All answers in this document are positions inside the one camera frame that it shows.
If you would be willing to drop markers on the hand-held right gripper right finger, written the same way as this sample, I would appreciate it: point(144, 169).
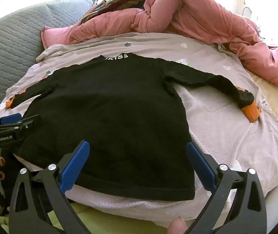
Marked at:
point(202, 165)

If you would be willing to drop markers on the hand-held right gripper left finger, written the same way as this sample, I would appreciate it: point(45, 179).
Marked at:
point(75, 168)

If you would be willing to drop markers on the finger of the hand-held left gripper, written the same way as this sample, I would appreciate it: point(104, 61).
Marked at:
point(9, 118)
point(30, 121)

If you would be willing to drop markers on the black long-sleeve shirt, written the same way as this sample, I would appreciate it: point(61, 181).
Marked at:
point(109, 117)

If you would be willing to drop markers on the person's right hand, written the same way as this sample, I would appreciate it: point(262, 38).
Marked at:
point(177, 226)

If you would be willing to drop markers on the dark cloth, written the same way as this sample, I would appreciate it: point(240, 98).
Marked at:
point(13, 162)

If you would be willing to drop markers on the light pink printed blanket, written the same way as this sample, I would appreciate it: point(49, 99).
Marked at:
point(226, 131)

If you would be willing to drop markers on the grey quilted cover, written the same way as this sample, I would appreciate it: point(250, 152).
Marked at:
point(14, 43)

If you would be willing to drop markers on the pink pillow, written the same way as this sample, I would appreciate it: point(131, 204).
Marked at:
point(56, 35)

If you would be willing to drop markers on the cream bed sheet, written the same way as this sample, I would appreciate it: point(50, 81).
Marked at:
point(277, 102)

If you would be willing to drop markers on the pink duvet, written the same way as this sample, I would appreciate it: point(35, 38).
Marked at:
point(202, 22)

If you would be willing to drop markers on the striped cloth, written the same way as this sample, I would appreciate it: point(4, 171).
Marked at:
point(119, 2)

